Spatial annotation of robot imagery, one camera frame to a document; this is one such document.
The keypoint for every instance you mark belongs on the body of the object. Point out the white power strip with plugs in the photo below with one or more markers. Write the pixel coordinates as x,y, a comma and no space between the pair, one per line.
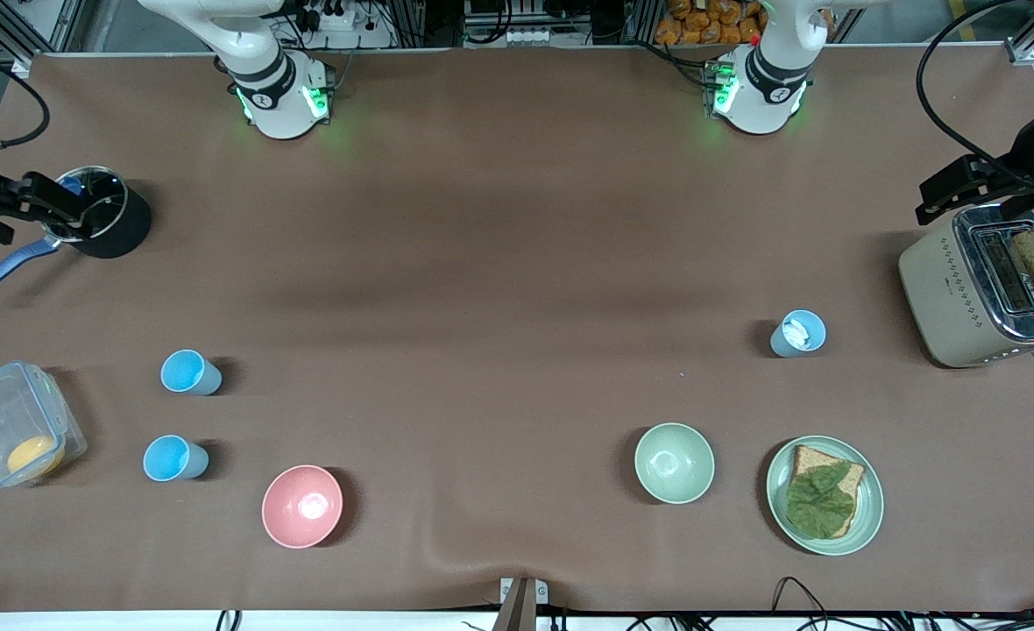
350,22

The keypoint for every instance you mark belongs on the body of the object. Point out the clear plastic food container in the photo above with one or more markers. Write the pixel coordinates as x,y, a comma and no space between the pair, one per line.
0,412

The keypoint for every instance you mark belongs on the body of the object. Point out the orange round food piece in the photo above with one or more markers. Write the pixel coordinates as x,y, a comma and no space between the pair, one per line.
33,456

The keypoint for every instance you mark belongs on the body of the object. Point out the small white power strip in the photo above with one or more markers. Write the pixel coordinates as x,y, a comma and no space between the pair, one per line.
533,37

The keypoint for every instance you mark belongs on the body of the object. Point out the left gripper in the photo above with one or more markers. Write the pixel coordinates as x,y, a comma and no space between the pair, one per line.
1030,145

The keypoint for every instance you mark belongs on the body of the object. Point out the brown table cover mat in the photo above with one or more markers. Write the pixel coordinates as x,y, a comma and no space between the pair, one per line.
517,219

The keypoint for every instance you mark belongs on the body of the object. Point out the bag of orange snacks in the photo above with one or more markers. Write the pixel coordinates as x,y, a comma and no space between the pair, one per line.
710,24

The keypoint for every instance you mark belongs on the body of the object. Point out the grey metal table bracket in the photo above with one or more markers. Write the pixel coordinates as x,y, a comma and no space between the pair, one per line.
521,605

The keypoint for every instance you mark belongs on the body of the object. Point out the brown bread slice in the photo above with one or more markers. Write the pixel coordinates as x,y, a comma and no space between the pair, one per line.
810,460

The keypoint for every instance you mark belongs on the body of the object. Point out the blue plastic cup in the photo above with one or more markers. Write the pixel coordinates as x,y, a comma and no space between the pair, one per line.
186,372
168,458
799,333

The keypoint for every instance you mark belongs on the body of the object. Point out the pale green plate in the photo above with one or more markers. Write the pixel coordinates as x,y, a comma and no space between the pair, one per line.
872,508

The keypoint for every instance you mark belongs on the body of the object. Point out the glass pot lid blue knob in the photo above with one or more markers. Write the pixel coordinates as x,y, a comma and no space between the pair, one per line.
101,197

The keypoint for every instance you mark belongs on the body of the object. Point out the pink bowl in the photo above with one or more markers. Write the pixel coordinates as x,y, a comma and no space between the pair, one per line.
301,506

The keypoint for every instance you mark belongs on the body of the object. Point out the green lettuce leaf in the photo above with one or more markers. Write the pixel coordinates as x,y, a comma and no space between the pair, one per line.
819,504

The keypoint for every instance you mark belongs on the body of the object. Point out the beige and chrome toaster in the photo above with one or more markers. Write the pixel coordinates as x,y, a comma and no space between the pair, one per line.
942,298

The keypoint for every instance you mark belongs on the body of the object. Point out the pale green bowl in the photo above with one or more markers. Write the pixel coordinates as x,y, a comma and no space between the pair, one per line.
674,463

